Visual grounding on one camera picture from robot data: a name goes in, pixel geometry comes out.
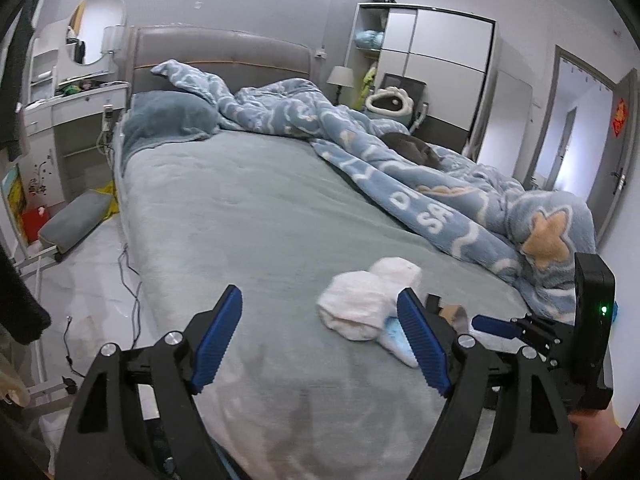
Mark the blue tissue pack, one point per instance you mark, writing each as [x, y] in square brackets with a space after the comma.
[393, 339]

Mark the white wardrobe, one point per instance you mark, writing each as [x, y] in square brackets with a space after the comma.
[453, 53]

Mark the white bedside lamp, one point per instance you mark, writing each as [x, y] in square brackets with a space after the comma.
[341, 77]

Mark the white flower cat bed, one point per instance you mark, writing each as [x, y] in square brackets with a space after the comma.
[390, 102]

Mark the grey room door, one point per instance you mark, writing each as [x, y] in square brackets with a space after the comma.
[587, 136]

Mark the grey-green sheeted bed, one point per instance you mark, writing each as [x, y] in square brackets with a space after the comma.
[291, 399]

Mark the cardboard tape roll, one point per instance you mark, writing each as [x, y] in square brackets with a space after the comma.
[456, 316]

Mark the grey floor cushion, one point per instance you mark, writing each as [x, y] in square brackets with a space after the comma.
[75, 221]

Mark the person's right hand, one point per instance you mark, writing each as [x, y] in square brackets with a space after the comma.
[596, 434]

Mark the black hanging garment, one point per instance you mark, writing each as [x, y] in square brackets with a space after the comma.
[20, 313]

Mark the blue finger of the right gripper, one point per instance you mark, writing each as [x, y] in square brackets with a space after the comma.
[495, 327]

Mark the dark cat on bed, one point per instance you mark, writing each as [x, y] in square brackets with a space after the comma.
[412, 148]

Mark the white dressing table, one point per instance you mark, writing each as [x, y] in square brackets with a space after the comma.
[64, 122]

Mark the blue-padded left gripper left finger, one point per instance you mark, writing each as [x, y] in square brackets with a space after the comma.
[106, 435]

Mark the grey padded headboard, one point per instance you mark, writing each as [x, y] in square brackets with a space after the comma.
[240, 58]

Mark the round wall mirror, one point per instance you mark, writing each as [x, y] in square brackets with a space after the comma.
[93, 29]

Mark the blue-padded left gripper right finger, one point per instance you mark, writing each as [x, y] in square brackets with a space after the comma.
[531, 437]

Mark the blue patterned fleece blanket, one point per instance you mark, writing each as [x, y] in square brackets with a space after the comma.
[470, 211]

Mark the blue-grey pillow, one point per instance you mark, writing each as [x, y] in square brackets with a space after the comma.
[161, 117]

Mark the white socks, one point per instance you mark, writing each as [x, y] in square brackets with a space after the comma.
[358, 304]

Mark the red container on floor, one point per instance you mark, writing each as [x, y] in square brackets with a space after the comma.
[33, 221]

